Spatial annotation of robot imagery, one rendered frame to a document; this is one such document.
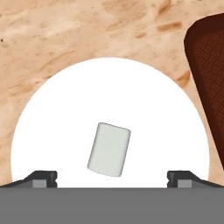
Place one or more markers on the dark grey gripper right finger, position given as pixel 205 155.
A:
pixel 180 176

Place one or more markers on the dark brown tray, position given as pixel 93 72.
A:
pixel 210 75

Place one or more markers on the white marshmallow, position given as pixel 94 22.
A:
pixel 109 149

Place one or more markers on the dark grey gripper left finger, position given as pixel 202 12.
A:
pixel 43 176

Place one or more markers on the white round plate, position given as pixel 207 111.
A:
pixel 110 96

